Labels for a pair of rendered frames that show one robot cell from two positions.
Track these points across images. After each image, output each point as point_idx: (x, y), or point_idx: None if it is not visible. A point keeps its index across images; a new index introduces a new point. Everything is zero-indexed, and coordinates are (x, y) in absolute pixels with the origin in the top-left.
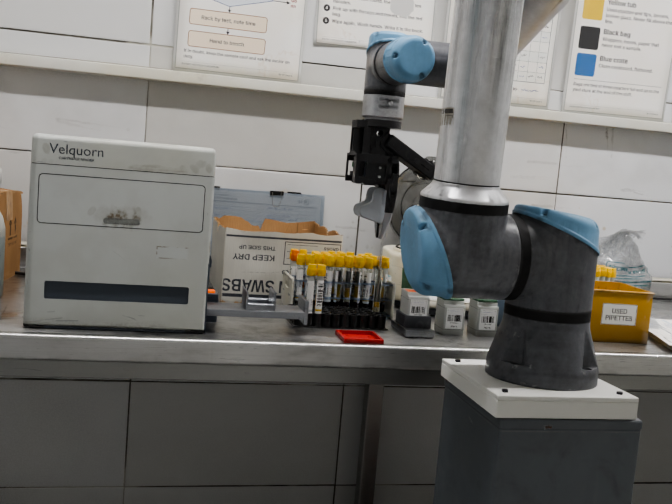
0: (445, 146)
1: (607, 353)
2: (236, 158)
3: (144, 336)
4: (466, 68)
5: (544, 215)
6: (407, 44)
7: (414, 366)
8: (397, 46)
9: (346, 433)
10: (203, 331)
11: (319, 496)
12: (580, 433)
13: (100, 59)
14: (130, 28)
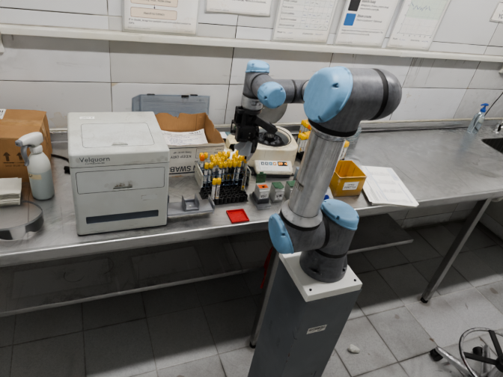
0: (297, 199)
1: None
2: (162, 78)
3: (139, 235)
4: (313, 172)
5: (337, 220)
6: (272, 92)
7: (262, 228)
8: (266, 93)
9: None
10: (166, 224)
11: None
12: (337, 298)
13: (78, 25)
14: (94, 6)
